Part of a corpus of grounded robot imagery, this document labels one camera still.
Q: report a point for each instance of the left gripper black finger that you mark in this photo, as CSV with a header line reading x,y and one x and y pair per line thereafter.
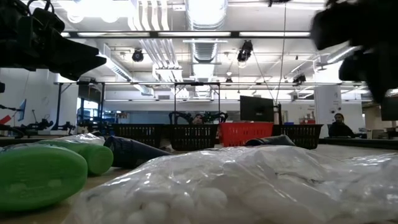
x,y
74,59

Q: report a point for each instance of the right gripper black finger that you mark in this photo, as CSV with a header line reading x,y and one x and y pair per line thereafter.
x,y
376,71

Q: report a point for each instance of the dark blue toiletry tube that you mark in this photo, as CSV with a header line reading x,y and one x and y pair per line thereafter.
x,y
270,140
130,152

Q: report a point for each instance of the black background robot arm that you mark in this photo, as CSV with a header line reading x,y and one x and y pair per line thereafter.
x,y
34,127
216,116
180,116

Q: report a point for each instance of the black computer monitor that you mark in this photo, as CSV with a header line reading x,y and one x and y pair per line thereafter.
x,y
256,109
390,113

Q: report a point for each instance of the black ceiling spotlight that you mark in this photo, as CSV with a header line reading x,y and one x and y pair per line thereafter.
x,y
299,79
137,55

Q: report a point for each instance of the person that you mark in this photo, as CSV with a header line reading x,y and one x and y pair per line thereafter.
x,y
340,129
197,119

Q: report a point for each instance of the black slotted plastic basket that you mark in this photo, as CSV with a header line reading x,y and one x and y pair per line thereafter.
x,y
192,137
304,135
140,133

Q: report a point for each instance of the red slotted plastic basket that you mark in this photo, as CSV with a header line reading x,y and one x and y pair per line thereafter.
x,y
242,133

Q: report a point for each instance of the black background rig frame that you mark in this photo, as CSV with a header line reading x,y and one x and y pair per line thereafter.
x,y
58,105
196,83

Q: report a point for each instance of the black overhead camera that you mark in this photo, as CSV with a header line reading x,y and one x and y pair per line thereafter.
x,y
245,51

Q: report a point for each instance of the black metal rig frame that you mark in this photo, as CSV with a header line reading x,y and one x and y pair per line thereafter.
x,y
234,34

